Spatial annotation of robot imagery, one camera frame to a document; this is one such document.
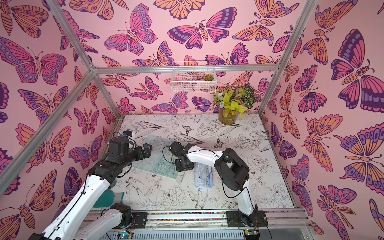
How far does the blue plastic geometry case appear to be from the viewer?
85 cm

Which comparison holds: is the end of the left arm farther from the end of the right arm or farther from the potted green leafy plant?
the potted green leafy plant

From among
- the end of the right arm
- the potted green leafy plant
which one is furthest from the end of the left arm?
the potted green leafy plant

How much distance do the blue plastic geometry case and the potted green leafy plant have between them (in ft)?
1.36

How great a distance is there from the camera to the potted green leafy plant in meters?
0.97

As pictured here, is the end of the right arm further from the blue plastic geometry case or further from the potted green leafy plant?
the potted green leafy plant

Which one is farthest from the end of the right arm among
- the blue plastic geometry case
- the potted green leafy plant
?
the potted green leafy plant
